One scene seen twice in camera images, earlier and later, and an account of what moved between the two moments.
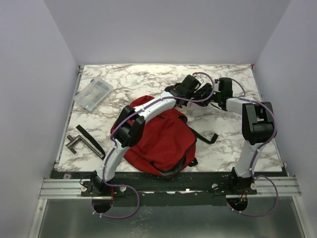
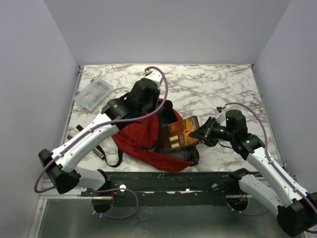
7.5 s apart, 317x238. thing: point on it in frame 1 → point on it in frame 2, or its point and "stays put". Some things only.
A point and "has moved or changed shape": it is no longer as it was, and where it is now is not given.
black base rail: (161, 189) stays put
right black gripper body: (217, 95) → (222, 132)
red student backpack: (168, 146) has moved or changed shape
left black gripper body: (188, 94) → (152, 105)
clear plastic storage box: (93, 93) stays put
